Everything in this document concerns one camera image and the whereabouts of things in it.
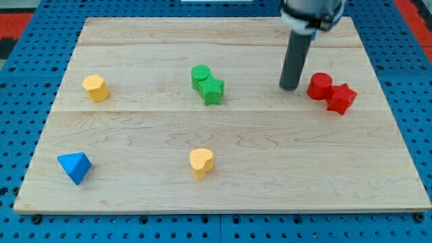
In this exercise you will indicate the light wooden board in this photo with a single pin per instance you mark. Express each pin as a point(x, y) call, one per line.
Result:
point(275, 152)

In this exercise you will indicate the green star block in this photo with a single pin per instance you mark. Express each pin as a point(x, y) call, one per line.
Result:
point(211, 90)

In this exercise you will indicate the yellow heart block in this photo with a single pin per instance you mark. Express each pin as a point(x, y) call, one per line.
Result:
point(201, 161)

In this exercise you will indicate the green cylinder block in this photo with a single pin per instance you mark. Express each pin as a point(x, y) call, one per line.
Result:
point(199, 73)

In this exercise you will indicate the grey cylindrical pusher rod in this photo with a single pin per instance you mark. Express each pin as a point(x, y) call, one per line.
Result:
point(296, 53)

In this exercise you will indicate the red cylinder block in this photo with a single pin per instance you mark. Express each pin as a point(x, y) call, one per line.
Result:
point(319, 86)

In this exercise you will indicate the yellow hexagon block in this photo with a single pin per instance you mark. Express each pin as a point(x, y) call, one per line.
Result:
point(96, 88)

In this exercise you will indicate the red star block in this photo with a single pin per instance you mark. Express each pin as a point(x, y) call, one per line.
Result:
point(340, 98)

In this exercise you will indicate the blue triangle block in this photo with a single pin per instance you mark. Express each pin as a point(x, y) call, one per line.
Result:
point(75, 165)

